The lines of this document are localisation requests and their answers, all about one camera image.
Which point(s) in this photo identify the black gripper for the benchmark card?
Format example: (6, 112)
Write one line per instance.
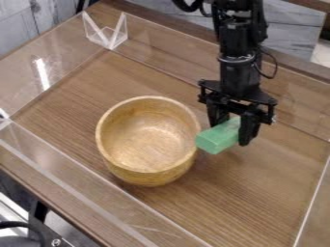
(237, 94)

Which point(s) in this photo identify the green rectangular block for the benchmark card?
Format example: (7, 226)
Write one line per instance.
(221, 137)

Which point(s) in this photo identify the brown wooden bowl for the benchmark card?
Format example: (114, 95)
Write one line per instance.
(145, 136)

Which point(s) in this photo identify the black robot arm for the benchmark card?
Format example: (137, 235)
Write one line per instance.
(240, 26)

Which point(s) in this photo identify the clear acrylic corner bracket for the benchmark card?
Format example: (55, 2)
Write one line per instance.
(107, 37)

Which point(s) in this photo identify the clear acrylic tray wall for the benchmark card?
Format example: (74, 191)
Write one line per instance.
(95, 205)

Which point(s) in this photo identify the black table leg frame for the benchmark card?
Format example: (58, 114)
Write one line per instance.
(24, 230)

